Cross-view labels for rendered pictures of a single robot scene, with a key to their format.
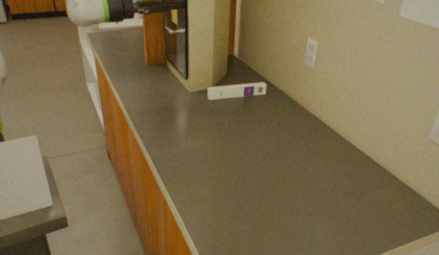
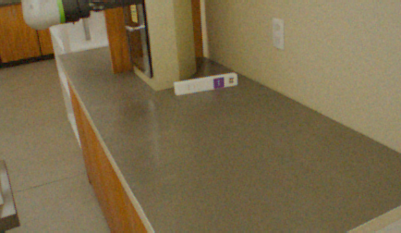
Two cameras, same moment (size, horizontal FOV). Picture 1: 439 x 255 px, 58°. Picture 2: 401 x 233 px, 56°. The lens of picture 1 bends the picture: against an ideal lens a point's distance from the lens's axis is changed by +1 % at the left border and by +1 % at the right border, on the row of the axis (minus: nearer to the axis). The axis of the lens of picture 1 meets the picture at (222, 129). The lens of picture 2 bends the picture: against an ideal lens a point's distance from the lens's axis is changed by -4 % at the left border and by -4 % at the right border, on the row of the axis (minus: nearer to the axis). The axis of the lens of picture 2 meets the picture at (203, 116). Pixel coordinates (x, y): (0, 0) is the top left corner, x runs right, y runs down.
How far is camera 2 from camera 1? 22 cm
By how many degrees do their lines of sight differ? 7
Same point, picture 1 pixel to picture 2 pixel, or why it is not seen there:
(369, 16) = not seen: outside the picture
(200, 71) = (165, 67)
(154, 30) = (118, 36)
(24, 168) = not seen: outside the picture
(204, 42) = (166, 36)
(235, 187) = (203, 171)
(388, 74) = (357, 34)
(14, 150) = not seen: outside the picture
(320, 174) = (299, 150)
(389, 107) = (364, 69)
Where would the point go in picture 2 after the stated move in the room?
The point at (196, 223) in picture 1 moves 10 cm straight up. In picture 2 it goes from (158, 210) to (152, 173)
